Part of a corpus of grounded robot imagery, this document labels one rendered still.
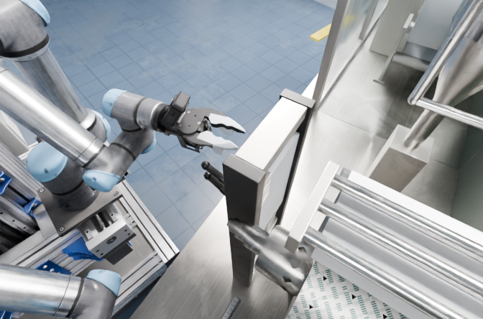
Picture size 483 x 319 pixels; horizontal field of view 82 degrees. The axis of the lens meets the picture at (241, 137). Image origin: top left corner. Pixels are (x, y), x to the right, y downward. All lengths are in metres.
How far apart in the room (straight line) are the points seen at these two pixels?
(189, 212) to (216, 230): 1.05
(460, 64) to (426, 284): 0.41
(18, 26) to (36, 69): 0.12
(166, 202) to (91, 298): 1.30
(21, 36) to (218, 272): 0.74
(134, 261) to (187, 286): 0.84
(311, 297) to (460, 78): 0.47
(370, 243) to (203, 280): 0.59
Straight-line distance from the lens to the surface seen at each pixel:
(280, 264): 0.36
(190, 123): 0.64
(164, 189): 2.02
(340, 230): 0.31
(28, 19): 0.82
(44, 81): 0.89
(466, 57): 0.61
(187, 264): 0.85
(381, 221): 0.33
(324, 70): 1.04
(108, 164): 0.74
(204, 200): 1.93
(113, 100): 0.74
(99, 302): 0.74
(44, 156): 1.00
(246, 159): 0.33
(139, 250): 1.66
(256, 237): 0.38
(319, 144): 1.07
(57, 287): 0.72
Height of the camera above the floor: 1.71
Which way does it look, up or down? 51 degrees down
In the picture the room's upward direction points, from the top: straight up
